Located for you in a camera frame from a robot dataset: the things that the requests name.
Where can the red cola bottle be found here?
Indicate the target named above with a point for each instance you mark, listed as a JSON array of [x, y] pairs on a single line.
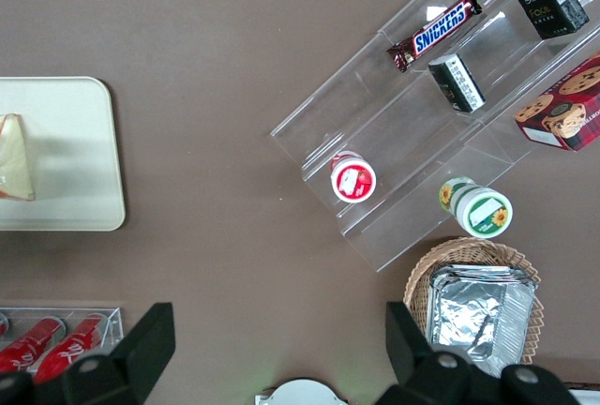
[[70, 349], [28, 344]]

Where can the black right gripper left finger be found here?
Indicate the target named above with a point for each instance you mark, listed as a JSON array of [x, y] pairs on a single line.
[[126, 358]]

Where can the green lid yogurt cup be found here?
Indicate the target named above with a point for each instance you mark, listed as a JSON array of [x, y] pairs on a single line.
[[483, 210]]

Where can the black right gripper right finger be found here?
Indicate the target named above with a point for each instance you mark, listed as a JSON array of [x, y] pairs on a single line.
[[422, 377]]

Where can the triangular sandwich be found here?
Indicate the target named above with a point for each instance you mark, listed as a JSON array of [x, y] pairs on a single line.
[[16, 156]]

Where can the white rectangular snack bin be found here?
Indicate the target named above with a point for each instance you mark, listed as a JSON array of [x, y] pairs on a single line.
[[588, 398]]

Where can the red plaid cookie box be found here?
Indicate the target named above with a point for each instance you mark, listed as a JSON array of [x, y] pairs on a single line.
[[567, 109]]

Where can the red lid yogurt cup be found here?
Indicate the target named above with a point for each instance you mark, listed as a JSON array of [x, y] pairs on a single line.
[[354, 180]]

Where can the beige plastic tray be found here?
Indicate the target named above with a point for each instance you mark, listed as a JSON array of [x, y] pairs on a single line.
[[70, 166]]

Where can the clear acrylic stepped stand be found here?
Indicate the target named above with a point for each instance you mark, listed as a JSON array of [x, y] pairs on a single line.
[[398, 109]]

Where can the clear acrylic bottle rack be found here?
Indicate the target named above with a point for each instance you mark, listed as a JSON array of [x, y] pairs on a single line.
[[115, 325]]

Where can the aluminium foil container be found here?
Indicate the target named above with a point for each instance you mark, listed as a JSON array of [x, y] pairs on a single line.
[[469, 316]]

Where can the Snickers chocolate bar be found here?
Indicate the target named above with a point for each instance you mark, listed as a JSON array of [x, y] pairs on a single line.
[[438, 27]]

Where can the light wicker basket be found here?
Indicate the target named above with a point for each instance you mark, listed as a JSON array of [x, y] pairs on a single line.
[[469, 248]]

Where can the small black carton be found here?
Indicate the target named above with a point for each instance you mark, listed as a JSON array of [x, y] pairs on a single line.
[[553, 6], [457, 82]]

